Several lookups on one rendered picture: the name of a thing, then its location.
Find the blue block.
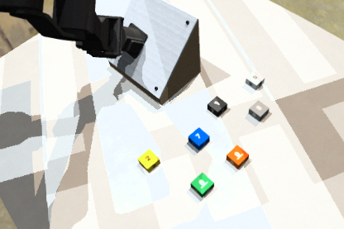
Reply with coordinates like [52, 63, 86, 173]
[188, 128, 210, 150]

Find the green block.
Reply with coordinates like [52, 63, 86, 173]
[191, 173, 214, 198]

